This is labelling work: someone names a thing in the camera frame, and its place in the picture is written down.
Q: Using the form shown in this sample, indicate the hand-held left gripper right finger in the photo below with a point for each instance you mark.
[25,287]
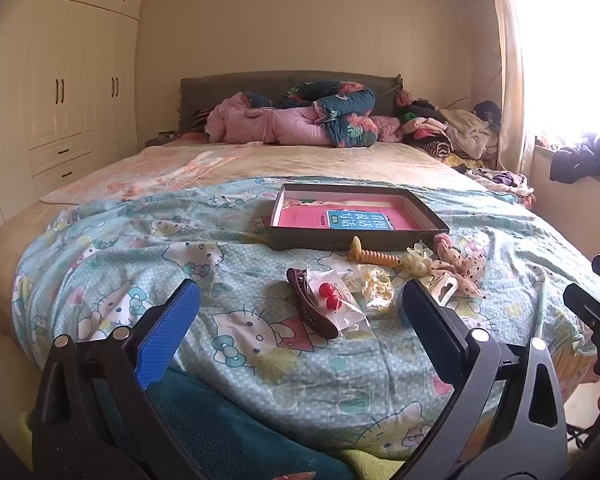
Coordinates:
[430,330]

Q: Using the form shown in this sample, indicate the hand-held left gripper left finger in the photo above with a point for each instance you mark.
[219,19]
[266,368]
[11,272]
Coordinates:
[162,340]

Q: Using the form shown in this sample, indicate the white hair claw clip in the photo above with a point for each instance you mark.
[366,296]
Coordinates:
[445,287]

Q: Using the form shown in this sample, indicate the pink polka dot hair bow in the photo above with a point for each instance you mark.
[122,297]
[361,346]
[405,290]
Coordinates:
[462,265]

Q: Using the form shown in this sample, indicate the red cherry earrings packet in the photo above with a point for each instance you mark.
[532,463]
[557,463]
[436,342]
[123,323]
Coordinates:
[330,297]

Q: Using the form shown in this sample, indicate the brown hair claw clip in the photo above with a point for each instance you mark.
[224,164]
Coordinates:
[310,305]

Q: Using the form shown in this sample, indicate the dark box with pink lining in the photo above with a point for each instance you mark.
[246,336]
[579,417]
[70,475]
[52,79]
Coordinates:
[330,237]

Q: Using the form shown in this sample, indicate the yellow spiral hair clip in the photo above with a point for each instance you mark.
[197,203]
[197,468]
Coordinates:
[375,257]

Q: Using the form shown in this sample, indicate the cartoon cat print blanket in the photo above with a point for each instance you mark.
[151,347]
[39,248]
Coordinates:
[230,270]

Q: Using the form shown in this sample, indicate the dark clothes on windowsill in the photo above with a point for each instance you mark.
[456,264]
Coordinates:
[580,157]

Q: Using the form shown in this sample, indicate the teal towel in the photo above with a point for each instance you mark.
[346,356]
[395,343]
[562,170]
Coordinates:
[240,430]

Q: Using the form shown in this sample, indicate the crumpled purple and white clothes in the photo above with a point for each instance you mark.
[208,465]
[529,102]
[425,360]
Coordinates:
[502,180]

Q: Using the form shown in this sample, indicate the pink floral print sheet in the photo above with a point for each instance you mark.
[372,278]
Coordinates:
[155,172]

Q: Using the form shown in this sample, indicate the beige bedspread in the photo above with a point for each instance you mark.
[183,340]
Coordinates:
[355,162]

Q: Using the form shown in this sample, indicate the dark nightstand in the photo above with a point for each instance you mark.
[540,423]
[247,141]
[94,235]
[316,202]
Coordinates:
[160,140]

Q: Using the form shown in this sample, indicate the pile of clothes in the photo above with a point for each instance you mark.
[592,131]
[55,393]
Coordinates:
[455,130]

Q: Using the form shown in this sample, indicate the cream curtain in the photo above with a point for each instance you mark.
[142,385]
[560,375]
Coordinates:
[510,85]

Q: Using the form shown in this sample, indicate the dark floral quilt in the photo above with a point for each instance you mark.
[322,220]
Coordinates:
[350,105]

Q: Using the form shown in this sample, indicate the pink quilt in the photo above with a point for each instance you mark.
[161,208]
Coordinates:
[290,127]

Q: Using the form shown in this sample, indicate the grey padded headboard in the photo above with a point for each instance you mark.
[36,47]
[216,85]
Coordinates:
[230,85]

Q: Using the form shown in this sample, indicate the cream built-in wardrobe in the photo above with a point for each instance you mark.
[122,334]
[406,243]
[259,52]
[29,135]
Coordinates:
[55,85]

